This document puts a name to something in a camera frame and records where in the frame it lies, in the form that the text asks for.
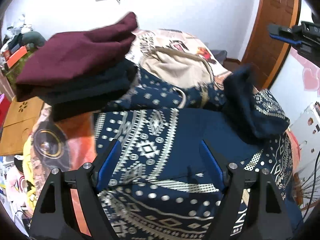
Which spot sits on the green covered side table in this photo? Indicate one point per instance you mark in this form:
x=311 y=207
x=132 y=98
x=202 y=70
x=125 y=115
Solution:
x=16 y=69

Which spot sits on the beige garment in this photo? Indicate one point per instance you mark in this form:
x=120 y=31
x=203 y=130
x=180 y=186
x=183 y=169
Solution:
x=177 y=68

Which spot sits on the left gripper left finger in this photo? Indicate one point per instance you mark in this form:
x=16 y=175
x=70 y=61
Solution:
x=68 y=206

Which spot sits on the maroon folded garment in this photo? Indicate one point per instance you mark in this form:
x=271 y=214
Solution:
x=70 y=55

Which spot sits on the wooden lap desk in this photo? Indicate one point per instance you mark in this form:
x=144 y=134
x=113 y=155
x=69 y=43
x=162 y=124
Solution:
x=18 y=124

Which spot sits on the yellow garment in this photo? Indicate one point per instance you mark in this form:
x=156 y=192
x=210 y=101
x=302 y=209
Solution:
x=31 y=197

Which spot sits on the orange box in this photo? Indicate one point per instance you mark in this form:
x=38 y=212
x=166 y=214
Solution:
x=16 y=56

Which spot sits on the printed bed sheet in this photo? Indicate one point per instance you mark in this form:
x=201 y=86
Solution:
x=71 y=142

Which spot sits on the brown wooden door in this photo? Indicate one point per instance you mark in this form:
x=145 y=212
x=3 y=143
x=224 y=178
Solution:
x=266 y=50

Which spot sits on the black folded garment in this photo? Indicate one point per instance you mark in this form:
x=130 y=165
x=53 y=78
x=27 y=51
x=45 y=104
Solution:
x=90 y=93

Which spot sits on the navy patterned garment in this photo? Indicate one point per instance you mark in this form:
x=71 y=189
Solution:
x=160 y=188

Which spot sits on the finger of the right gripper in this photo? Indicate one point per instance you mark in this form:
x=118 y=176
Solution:
x=284 y=34

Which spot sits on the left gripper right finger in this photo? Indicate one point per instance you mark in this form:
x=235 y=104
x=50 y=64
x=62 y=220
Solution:
x=266 y=216

